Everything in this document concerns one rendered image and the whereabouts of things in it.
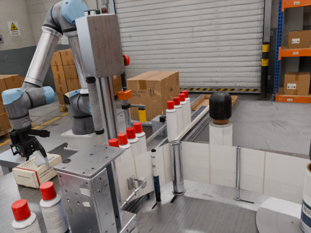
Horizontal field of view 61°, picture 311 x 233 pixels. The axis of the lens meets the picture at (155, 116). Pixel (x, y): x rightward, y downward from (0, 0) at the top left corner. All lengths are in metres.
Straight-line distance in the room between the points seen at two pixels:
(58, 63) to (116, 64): 4.33
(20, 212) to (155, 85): 1.13
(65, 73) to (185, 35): 2.42
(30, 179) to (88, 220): 0.60
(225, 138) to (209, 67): 4.49
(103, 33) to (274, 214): 0.74
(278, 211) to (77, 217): 0.56
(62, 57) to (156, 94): 3.65
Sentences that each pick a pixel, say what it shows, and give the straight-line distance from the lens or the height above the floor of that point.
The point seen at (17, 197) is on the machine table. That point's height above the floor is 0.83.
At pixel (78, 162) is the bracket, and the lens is 0.64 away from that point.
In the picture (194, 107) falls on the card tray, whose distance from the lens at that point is 1.93.
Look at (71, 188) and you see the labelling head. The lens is 0.64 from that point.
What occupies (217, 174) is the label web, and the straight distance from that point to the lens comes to 0.89.
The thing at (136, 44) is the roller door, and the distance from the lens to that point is 5.93.
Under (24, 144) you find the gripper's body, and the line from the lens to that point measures 1.18.
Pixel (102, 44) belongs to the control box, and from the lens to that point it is 0.86.
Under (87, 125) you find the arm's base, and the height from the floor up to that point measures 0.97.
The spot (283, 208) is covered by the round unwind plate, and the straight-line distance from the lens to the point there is 0.89.
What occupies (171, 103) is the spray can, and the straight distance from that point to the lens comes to 1.22.
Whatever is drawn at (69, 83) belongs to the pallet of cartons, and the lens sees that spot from 5.14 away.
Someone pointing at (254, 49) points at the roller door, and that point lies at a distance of 5.26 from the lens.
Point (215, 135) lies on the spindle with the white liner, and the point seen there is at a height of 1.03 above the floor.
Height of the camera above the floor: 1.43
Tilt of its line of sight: 19 degrees down
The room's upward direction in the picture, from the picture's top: 5 degrees counter-clockwise
